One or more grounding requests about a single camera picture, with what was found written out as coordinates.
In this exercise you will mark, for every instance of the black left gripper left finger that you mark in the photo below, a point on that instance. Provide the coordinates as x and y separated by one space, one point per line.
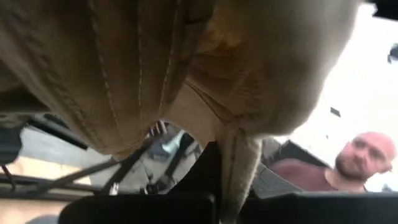
140 208

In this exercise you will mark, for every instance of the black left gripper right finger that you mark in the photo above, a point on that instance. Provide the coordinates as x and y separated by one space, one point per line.
326 208

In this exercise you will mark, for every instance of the tan baseball cap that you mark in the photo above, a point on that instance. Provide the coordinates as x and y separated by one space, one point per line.
124 62

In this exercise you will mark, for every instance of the person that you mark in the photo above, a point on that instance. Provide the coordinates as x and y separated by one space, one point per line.
363 155

